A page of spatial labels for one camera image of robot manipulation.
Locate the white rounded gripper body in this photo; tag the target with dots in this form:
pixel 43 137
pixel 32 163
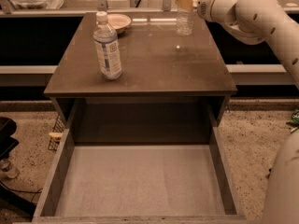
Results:
pixel 207 1

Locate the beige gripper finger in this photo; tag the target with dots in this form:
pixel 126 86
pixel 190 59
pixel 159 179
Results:
pixel 188 5

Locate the clear small water bottle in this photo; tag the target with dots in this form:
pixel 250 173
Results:
pixel 185 21

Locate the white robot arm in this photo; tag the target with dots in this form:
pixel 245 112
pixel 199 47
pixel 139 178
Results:
pixel 252 22

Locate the brown cabinet with counter top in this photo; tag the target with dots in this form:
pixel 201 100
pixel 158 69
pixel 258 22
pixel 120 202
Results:
pixel 173 89

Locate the labelled water bottle white cap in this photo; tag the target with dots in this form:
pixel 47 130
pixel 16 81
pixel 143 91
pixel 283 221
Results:
pixel 107 47

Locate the open grey top drawer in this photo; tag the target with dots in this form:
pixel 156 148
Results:
pixel 141 161

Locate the white ceramic bowl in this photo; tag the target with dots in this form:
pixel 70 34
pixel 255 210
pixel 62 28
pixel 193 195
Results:
pixel 119 22

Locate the green snack packet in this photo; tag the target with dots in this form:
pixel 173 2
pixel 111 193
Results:
pixel 294 121

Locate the clear glass jar on floor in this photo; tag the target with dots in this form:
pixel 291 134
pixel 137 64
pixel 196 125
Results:
pixel 7 167

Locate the black chair base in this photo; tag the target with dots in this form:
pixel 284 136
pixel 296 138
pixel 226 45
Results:
pixel 7 144

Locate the black wire basket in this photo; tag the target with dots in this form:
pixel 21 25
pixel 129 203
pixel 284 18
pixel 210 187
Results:
pixel 56 134

